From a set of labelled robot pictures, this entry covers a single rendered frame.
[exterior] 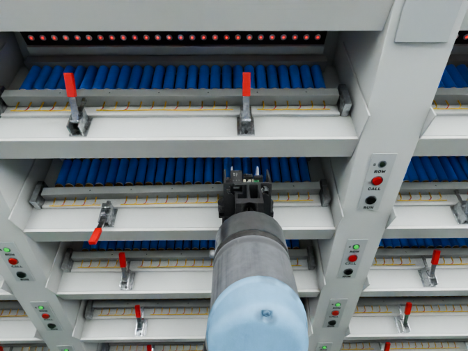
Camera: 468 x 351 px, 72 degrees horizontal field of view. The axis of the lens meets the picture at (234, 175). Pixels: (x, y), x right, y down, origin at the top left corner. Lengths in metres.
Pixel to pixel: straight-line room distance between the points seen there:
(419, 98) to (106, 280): 0.73
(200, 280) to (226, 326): 0.51
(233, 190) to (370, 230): 0.32
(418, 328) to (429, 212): 0.42
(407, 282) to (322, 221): 0.30
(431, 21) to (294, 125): 0.22
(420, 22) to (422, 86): 0.09
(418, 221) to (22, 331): 1.01
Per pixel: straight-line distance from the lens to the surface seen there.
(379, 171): 0.60
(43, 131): 0.61
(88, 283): 0.86
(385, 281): 0.87
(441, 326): 1.11
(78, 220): 0.71
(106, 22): 0.49
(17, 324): 1.12
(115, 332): 1.01
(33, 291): 0.90
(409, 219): 0.73
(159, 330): 0.98
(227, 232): 0.39
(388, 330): 1.05
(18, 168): 0.73
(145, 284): 0.82
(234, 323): 0.29
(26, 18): 0.53
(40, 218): 0.75
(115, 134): 0.55
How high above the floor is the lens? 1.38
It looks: 35 degrees down
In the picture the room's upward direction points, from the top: straight up
